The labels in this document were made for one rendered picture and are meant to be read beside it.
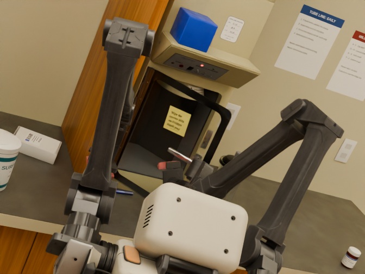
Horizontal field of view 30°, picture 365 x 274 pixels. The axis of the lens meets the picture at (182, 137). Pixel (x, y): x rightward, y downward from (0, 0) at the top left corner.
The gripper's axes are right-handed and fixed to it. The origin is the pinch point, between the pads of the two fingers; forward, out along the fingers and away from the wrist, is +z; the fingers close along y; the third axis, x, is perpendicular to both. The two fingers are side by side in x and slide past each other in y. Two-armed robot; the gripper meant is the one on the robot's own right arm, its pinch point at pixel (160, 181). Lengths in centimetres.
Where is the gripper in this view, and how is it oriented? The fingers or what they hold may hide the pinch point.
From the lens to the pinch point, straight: 208.2
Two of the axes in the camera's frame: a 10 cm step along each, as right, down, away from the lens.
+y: -0.1, -9.9, -1.3
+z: -4.5, -1.1, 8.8
